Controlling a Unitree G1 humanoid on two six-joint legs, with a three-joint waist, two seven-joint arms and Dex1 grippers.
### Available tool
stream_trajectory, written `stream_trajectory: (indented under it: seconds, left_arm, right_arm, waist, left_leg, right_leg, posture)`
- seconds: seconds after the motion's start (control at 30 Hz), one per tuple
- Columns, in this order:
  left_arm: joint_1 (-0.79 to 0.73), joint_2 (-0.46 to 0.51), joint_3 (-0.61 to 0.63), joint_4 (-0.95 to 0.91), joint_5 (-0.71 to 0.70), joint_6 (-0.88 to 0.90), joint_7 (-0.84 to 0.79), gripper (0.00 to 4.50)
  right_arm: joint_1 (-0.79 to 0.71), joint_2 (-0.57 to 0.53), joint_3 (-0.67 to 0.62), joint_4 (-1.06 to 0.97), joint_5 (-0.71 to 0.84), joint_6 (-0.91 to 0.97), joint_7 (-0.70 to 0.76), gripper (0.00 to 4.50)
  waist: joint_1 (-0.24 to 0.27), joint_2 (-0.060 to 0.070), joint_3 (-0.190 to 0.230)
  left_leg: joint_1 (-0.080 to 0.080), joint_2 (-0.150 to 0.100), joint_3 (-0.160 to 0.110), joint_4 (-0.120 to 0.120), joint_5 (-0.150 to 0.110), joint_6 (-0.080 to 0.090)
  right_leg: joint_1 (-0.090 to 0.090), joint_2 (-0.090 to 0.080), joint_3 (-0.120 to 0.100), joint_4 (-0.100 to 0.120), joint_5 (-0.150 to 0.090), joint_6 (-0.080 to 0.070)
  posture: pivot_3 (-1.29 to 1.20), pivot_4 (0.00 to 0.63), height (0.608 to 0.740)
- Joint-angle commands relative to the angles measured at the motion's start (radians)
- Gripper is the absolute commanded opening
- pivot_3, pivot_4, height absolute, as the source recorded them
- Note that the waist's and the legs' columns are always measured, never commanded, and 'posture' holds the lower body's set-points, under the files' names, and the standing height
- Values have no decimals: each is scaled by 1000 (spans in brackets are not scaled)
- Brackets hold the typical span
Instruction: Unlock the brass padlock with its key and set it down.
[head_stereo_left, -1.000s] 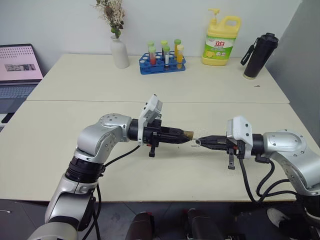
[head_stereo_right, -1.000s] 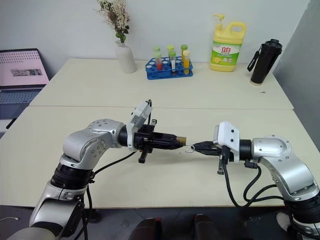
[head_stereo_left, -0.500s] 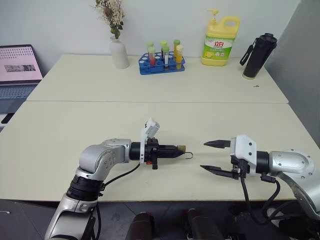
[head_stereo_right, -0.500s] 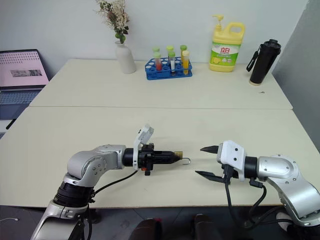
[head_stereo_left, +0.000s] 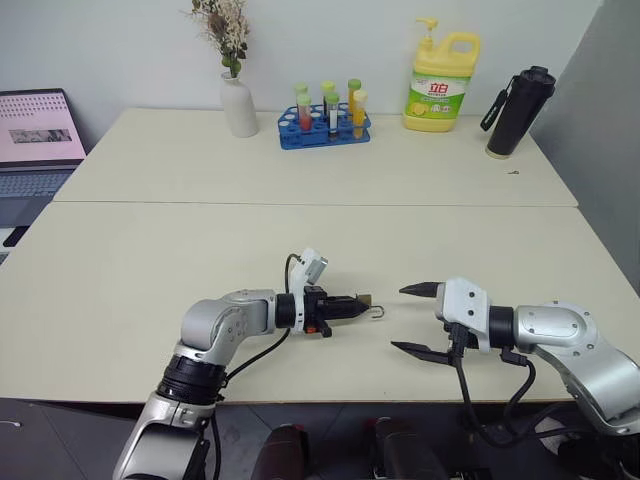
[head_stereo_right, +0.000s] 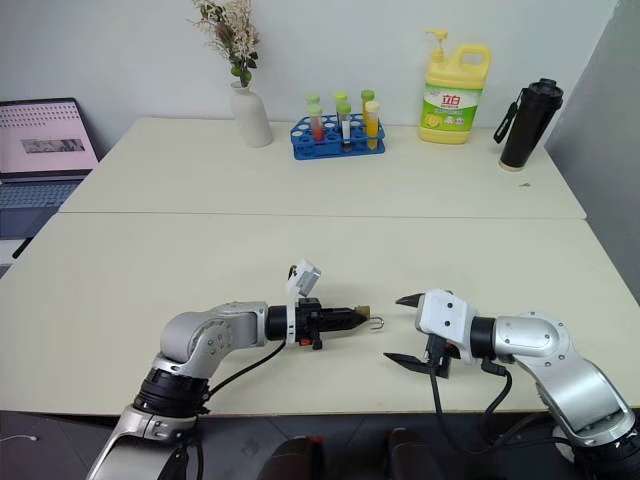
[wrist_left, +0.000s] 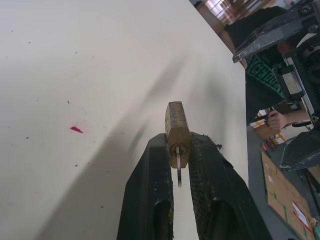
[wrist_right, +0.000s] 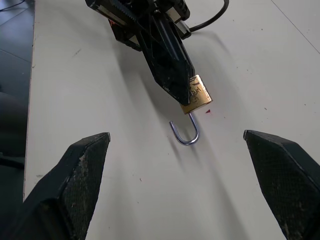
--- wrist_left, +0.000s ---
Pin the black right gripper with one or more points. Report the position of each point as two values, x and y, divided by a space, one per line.
297 80

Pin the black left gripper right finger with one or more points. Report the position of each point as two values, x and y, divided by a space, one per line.
215 180

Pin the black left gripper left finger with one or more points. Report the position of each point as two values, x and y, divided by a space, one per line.
147 190

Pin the silver padlock key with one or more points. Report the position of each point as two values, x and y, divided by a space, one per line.
179 172

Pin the brass padlock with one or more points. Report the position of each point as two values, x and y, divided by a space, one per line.
178 125

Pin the person's bare hand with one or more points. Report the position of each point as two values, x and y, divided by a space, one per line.
276 120

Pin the person in black t-shirt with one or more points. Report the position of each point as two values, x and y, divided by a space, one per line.
260 82

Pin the cardboard box with yellow tape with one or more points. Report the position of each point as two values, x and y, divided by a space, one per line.
271 133

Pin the red pen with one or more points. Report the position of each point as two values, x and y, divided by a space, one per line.
266 149

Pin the flat brown cardboard box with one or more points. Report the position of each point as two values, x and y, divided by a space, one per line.
285 195

